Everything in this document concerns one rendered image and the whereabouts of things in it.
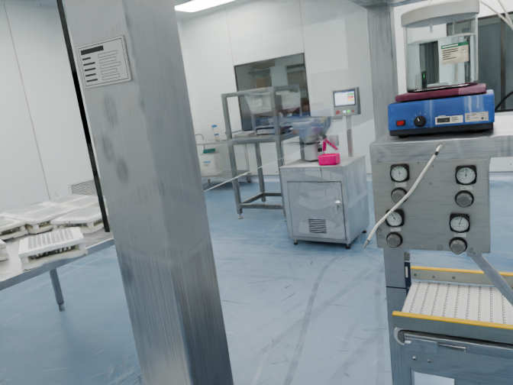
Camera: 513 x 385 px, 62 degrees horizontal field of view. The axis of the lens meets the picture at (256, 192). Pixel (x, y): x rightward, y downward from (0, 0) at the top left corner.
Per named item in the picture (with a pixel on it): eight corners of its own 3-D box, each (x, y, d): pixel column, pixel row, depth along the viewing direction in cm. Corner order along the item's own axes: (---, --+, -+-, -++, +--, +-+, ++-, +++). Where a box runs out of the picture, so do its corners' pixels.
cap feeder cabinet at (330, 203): (288, 246, 410) (279, 167, 394) (313, 227, 456) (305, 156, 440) (351, 251, 375) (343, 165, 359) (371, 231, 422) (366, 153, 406)
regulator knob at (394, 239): (385, 250, 91) (383, 230, 90) (386, 246, 93) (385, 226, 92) (401, 250, 90) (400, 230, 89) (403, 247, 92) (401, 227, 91)
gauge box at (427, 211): (376, 248, 94) (369, 158, 90) (385, 232, 103) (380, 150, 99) (490, 253, 84) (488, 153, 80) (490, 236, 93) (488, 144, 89)
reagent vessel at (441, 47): (398, 95, 91) (393, 0, 87) (410, 92, 104) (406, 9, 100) (480, 85, 84) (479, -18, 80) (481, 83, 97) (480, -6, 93)
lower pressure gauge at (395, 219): (385, 227, 91) (384, 210, 90) (386, 225, 92) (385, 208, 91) (403, 228, 89) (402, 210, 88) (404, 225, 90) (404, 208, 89)
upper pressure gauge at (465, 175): (455, 186, 83) (454, 166, 82) (455, 183, 84) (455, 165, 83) (476, 185, 81) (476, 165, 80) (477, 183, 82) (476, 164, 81)
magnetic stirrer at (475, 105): (386, 140, 91) (383, 97, 89) (403, 128, 109) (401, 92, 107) (495, 134, 81) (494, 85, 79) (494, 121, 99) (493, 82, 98)
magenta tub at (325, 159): (318, 166, 375) (317, 156, 373) (324, 163, 385) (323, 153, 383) (335, 165, 366) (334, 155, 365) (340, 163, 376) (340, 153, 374)
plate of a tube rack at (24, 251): (20, 244, 188) (18, 239, 188) (79, 230, 199) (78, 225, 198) (18, 259, 167) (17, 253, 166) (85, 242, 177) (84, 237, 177)
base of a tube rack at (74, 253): (23, 254, 189) (21, 249, 189) (82, 240, 200) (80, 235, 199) (22, 270, 168) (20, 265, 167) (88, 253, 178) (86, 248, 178)
